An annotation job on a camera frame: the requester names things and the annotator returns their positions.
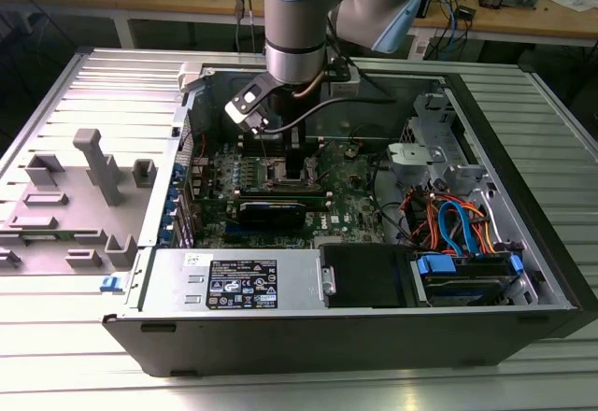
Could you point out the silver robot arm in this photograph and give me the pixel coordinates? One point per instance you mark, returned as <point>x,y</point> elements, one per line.
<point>294,18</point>

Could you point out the CPU socket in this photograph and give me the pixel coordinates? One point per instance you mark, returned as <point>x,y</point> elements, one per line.
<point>278,173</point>

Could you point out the black RAM slot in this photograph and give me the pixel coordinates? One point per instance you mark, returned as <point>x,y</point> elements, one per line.
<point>250,138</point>
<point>317,206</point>
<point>250,143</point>
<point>250,152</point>
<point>250,148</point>

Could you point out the round coin cell battery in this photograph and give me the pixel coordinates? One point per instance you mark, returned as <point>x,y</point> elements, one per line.
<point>352,151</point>

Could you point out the black graphics card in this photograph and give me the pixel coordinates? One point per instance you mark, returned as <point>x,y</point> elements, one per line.
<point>271,217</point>

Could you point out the green motherboard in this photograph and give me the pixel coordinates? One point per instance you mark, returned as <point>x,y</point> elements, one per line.
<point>348,196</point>

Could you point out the silver metal drive cage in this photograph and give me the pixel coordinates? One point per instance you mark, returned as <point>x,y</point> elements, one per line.
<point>411,154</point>

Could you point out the silver power supply unit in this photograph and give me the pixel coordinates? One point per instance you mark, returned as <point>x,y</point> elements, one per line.
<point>299,280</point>

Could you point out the blue plastic card retainer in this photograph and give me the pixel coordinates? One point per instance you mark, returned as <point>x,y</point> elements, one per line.
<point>169,216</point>
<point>173,194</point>
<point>177,174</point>
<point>165,236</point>

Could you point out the hard disk in blue carrier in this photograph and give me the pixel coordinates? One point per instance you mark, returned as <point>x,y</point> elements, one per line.
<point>439,265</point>

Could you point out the black PC case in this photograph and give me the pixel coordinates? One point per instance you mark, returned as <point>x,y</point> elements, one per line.
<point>280,345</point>

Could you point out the blue plastic latch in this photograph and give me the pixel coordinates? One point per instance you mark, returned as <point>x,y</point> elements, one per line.
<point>111,284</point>

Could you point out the grey parts rack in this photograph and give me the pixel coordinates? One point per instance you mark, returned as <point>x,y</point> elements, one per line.
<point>79,210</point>

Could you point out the white paper sheet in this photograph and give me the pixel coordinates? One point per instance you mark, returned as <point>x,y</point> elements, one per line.
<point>574,0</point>

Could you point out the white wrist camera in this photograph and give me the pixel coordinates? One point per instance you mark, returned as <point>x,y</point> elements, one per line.
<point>238,109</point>

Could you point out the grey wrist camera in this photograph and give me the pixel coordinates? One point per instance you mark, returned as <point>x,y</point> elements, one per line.
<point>343,89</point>

